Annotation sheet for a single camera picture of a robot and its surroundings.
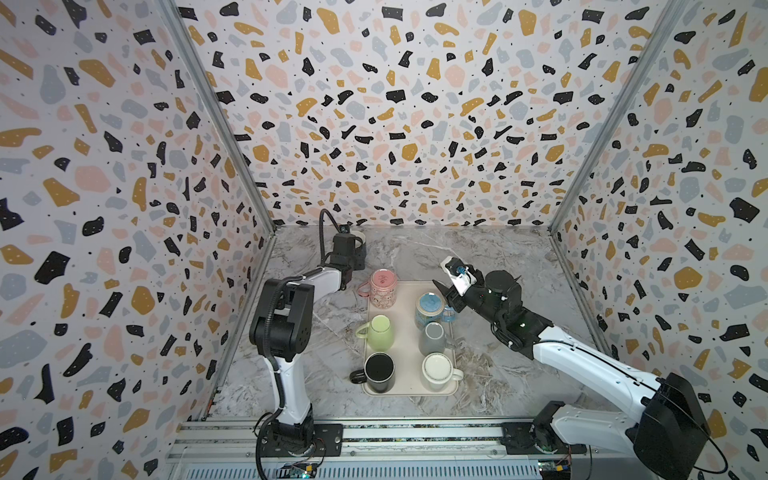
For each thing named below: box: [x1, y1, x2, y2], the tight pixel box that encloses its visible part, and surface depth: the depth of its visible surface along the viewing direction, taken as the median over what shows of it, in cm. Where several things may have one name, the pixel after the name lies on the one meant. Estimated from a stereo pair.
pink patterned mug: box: [357, 268, 398, 309], surface depth 94 cm
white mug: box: [422, 352, 464, 392], surface depth 80 cm
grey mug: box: [418, 320, 448, 356], surface depth 85 cm
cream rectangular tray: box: [362, 281, 458, 397], surface depth 85 cm
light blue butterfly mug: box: [415, 292, 456, 329], surface depth 88 cm
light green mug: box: [355, 314, 395, 352], surface depth 86 cm
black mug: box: [350, 352, 396, 393], surface depth 78 cm
